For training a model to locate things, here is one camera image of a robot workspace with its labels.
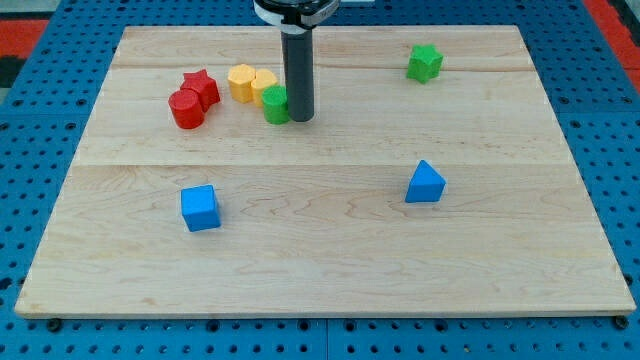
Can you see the red star block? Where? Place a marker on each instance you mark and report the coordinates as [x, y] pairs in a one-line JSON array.
[[204, 86]]

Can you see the green cylinder block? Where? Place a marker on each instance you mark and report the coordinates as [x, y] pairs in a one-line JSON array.
[[275, 105]]

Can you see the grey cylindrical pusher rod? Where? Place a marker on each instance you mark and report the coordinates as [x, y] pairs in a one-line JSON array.
[[297, 51]]

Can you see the green star block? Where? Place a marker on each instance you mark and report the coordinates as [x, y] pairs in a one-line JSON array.
[[425, 62]]

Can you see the yellow hexagon block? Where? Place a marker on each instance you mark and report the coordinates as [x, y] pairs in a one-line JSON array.
[[239, 79]]

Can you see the yellow heart block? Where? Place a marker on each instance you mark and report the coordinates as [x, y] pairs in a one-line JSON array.
[[263, 79]]

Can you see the wooden board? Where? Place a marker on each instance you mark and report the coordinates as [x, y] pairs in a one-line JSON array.
[[314, 221]]

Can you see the blue cube block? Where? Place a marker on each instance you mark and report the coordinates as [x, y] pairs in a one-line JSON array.
[[199, 208]]

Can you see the red cylinder block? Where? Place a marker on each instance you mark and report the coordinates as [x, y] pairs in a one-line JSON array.
[[186, 109]]

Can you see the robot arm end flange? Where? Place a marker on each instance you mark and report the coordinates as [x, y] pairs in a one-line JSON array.
[[301, 13]]

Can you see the blue triangle block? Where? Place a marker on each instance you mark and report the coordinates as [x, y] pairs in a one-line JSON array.
[[426, 184]]

